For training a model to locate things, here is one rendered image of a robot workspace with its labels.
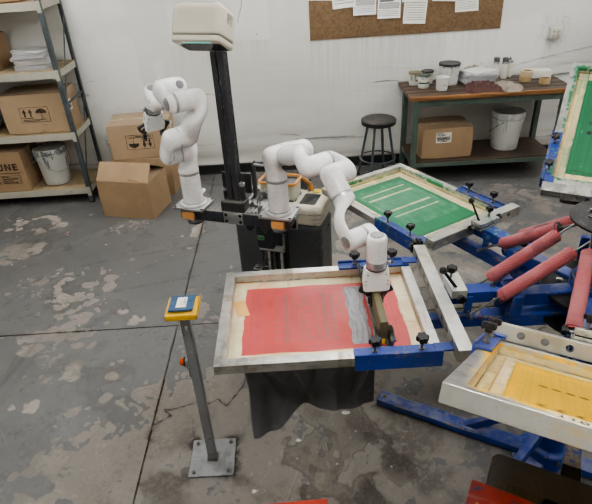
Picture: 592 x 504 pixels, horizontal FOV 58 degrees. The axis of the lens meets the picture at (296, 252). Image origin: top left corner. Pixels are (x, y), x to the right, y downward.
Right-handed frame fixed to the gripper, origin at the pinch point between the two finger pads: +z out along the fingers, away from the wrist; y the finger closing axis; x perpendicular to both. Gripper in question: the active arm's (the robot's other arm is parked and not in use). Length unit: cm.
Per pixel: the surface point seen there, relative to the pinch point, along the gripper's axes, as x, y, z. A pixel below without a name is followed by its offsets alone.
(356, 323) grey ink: 6.3, 8.1, 5.7
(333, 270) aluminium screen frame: -26.2, 13.8, 2.2
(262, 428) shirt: 20, 47, 44
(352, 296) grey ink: -10.4, 7.6, 5.1
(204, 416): -11, 77, 69
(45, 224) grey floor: -285, 262, 97
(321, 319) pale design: 2.1, 21.1, 5.9
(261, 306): -8.5, 44.5, 5.7
